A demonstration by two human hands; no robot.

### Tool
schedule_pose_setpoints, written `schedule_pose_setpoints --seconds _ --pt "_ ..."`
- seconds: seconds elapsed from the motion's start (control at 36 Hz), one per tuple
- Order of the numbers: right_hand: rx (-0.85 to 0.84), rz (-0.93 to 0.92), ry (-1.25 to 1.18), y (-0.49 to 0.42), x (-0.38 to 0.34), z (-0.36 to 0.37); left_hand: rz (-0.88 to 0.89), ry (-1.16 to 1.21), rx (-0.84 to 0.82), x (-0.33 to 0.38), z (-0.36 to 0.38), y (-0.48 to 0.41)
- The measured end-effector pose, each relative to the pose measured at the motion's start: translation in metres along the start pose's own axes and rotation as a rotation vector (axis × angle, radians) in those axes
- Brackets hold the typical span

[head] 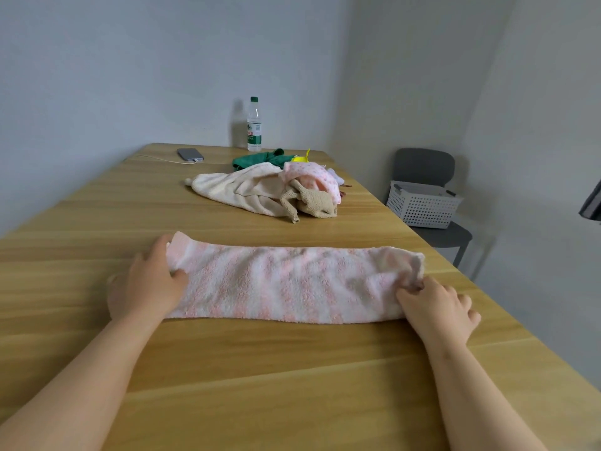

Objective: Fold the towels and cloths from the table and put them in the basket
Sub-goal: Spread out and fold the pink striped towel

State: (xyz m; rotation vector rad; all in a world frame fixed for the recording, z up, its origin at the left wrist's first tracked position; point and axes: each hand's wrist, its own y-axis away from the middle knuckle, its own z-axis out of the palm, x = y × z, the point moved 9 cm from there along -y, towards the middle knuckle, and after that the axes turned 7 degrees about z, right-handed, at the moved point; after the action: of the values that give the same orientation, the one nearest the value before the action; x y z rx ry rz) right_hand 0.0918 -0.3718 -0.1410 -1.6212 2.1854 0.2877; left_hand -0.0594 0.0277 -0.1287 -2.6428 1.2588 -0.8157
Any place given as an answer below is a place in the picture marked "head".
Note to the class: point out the person's right hand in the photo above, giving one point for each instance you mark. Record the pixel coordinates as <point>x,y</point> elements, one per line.
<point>441,317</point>

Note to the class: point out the person's left hand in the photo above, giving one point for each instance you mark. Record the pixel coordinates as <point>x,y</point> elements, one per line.
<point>145,291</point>

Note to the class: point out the white plastic basket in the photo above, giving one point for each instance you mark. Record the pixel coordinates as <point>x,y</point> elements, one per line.
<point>422,208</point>

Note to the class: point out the small white towel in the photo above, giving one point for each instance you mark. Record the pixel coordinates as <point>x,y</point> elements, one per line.
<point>235,187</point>

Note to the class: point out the pale pink towel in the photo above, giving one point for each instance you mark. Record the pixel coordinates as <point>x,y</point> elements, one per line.
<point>291,281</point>

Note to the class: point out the tan brown towel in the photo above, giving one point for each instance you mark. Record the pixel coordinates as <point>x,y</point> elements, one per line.
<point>317,204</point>

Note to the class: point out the green cloth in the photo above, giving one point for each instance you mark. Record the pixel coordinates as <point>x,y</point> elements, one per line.
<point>253,159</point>

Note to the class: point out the lilac dotted white cloth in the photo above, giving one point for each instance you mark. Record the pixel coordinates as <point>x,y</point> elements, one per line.
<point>337,176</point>

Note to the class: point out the pink dotted cloth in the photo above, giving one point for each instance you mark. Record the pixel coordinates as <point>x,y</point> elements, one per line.
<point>319,176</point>

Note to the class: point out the yellow cloth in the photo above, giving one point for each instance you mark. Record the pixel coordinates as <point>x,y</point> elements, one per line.
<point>300,159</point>

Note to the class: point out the person's left forearm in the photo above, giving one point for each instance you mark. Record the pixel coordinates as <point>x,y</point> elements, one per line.
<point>80,389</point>

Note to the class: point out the person's right forearm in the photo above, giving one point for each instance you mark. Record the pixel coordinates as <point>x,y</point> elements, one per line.
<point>479,408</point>

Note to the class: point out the grey smartphone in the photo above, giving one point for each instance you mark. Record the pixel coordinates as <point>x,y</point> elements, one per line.
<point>190,154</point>

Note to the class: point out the grey chair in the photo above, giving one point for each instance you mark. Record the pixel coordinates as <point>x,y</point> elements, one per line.
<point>422,164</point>

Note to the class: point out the wooden table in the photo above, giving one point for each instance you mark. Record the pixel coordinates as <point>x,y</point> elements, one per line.
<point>281,371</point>

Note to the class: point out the dark grey curtain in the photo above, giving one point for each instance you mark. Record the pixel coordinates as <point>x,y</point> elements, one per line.
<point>592,204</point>

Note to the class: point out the clear green-label water bottle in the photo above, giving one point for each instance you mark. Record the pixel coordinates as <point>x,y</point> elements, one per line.
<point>254,129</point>

